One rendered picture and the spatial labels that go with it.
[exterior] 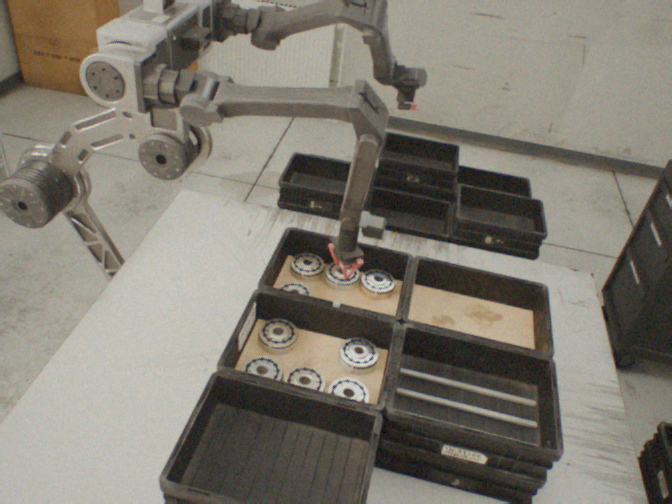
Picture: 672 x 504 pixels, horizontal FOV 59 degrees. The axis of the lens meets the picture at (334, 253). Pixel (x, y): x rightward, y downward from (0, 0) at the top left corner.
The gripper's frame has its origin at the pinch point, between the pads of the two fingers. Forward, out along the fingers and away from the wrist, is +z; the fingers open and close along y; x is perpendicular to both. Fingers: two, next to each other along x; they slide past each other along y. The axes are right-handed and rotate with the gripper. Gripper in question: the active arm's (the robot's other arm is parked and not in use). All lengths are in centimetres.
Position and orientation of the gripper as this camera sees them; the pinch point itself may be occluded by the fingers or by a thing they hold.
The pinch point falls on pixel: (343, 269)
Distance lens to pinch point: 179.9
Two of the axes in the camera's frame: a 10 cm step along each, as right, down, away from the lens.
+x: -9.0, 1.8, -3.9
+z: -1.1, 7.7, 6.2
